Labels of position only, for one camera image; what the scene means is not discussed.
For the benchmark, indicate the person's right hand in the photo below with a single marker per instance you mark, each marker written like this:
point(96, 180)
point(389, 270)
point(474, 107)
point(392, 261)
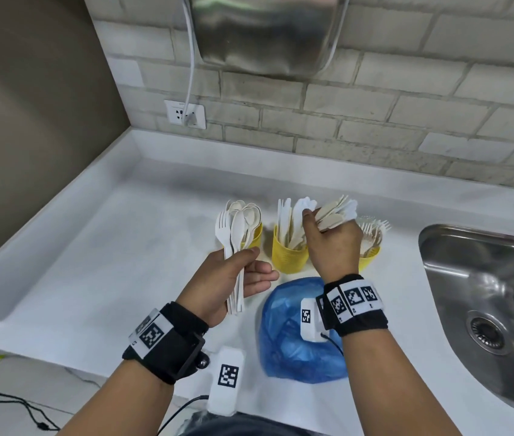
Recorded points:
point(334, 249)

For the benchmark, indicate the person's left hand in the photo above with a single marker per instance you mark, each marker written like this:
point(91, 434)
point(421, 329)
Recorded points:
point(220, 281)

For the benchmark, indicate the bundle of white knives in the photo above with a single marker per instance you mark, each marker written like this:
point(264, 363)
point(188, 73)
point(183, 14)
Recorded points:
point(338, 211)

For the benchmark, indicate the stack of white forks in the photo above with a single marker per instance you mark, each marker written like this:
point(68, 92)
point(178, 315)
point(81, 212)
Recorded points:
point(375, 233)

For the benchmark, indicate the bundle of white plastic cutlery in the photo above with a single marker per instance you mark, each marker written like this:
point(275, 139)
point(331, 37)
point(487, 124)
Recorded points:
point(237, 227)

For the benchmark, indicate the stack of white spoons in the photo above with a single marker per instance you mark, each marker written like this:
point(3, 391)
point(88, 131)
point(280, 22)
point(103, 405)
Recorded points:
point(251, 213)

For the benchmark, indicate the blue plastic bag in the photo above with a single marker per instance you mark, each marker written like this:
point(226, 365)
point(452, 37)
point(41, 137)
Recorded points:
point(284, 354)

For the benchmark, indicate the person's left forearm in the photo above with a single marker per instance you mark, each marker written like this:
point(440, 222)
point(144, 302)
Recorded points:
point(111, 404)

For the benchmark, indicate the person's right forearm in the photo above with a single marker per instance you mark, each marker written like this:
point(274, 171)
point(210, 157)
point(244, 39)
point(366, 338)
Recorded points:
point(397, 390)

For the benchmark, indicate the person's dark shorts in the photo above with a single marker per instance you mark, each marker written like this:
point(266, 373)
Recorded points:
point(243, 425)

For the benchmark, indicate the black right wristband with markers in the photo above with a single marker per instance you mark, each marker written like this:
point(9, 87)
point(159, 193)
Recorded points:
point(352, 308)

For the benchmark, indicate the black wristband with markers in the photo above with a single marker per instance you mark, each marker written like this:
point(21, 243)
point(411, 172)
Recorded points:
point(352, 308)
point(166, 340)

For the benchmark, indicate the black left wristband with markers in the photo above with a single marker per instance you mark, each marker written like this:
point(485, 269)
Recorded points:
point(166, 340)

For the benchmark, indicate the stainless steel sink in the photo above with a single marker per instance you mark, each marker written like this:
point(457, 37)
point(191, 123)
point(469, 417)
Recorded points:
point(488, 304)

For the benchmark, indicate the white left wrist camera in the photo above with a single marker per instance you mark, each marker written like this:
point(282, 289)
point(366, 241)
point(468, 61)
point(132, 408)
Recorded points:
point(227, 376)

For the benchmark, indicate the white wall socket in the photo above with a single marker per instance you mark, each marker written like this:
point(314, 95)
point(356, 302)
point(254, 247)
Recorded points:
point(174, 113)

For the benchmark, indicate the stainless steel wall appliance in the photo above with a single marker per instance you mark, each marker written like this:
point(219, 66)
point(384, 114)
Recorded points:
point(266, 31)

